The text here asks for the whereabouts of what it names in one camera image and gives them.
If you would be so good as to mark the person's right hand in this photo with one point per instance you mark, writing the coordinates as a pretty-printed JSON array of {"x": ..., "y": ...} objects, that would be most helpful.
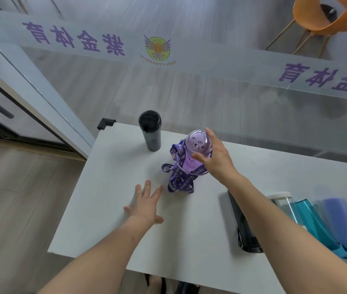
[{"x": 219, "y": 162}]

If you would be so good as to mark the person's left hand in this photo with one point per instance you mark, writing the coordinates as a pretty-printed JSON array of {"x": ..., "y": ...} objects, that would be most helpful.
[{"x": 144, "y": 208}]

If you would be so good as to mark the person's left thumb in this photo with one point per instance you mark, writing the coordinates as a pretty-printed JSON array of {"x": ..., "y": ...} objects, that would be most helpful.
[{"x": 158, "y": 219}]

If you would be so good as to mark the person's left little finger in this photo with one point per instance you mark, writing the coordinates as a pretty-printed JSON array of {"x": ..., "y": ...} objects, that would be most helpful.
[{"x": 128, "y": 209}]

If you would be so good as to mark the person's left middle finger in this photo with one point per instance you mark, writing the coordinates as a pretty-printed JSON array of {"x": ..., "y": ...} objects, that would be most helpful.
[{"x": 147, "y": 188}]

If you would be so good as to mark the person's right thumb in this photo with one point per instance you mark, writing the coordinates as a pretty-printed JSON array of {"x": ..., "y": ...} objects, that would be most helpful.
[{"x": 198, "y": 157}]

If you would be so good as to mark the person's left forearm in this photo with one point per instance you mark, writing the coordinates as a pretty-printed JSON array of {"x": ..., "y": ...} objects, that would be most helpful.
[{"x": 100, "y": 260}]

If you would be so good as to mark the person's right forearm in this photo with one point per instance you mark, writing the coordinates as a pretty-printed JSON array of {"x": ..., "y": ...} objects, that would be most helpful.
[{"x": 283, "y": 238}]

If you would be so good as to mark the black tumbler with flip lid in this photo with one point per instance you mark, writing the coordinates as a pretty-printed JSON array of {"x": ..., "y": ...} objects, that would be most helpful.
[{"x": 152, "y": 131}]

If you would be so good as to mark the person's left foot in sandal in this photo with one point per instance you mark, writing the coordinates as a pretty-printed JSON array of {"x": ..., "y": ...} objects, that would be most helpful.
[{"x": 155, "y": 284}]

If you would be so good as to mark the person's right black shoe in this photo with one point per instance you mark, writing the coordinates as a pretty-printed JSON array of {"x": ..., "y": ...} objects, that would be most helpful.
[{"x": 188, "y": 288}]

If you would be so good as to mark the black table corner guard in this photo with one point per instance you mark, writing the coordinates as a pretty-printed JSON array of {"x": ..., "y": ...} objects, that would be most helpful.
[{"x": 104, "y": 123}]

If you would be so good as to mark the black slim bottle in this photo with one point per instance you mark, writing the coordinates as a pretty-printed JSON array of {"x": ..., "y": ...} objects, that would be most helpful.
[{"x": 244, "y": 229}]

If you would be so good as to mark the clear bottle with white lid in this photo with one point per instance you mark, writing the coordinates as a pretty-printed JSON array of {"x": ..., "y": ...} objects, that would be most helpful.
[{"x": 283, "y": 205}]

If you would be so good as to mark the teal transparent bottle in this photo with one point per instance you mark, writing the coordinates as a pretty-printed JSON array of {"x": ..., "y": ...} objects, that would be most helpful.
[{"x": 314, "y": 223}]

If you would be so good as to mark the lavender frosted bottle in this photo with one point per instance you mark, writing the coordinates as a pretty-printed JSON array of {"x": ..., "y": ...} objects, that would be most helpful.
[{"x": 342, "y": 220}]

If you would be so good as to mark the orange plastic chair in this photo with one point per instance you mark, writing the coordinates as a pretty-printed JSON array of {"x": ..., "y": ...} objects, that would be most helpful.
[{"x": 317, "y": 18}]

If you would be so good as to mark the black round object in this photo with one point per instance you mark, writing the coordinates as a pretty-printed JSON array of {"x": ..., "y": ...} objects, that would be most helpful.
[{"x": 328, "y": 12}]

